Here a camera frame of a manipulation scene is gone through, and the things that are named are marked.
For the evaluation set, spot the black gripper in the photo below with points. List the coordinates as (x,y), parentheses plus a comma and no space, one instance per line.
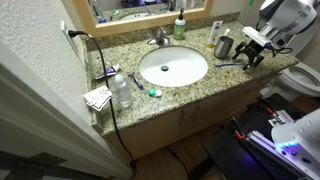
(254,48)

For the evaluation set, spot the blue toothbrush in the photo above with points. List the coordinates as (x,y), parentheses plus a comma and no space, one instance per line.
(230,64)

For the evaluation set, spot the grey metal cup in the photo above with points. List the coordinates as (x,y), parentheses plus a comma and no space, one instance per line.
(223,47)

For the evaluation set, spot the chrome sink faucet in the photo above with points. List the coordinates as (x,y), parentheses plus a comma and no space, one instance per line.
(161,38)

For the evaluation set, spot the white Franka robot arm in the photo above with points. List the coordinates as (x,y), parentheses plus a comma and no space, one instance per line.
(293,20)

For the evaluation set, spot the small white yellow-capped tube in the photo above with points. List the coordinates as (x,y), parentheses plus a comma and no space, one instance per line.
(227,32)

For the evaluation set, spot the large white cream tube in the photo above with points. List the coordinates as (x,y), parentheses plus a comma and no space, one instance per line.
(214,33)

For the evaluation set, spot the white toilet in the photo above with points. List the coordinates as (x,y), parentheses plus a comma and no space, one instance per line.
(300,80)

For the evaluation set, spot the orange black clamp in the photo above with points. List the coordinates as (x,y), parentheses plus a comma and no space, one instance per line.
(269,111)
(237,130)

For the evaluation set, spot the white oval sink basin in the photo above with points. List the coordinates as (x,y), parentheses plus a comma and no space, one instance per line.
(180,66)

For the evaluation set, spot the green soap pump bottle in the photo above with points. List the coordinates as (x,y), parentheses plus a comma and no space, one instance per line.
(179,28)

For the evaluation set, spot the metal sink drain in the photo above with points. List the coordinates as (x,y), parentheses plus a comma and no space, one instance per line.
(164,68)

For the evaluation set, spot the green floss container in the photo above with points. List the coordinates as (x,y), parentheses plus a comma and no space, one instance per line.
(155,92)

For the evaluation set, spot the black cart top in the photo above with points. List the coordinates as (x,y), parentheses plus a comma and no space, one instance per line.
(230,156)

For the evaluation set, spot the blue razor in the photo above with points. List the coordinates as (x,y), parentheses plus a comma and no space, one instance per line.
(136,81)

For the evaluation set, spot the beige vanity cabinet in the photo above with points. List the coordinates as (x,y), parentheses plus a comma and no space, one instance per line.
(160,130)

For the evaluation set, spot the clear plastic water bottle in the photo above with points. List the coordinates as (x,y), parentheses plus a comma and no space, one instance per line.
(123,91)

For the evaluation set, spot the purple toothpaste tube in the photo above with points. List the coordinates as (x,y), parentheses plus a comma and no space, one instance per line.
(108,71)

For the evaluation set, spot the white tissue packet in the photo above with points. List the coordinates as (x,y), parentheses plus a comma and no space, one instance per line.
(97,97)

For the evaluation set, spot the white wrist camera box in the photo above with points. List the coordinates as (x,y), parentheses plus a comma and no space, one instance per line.
(256,36)

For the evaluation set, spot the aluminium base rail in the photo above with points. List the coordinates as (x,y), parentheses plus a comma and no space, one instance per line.
(263,141)

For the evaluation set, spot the wood-framed wall mirror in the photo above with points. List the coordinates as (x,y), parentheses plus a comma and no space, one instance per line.
(83,20)

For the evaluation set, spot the white wall outlet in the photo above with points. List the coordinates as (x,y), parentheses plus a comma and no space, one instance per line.
(68,38)

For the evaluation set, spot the white door frame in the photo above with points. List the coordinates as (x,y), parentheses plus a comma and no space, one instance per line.
(43,126)

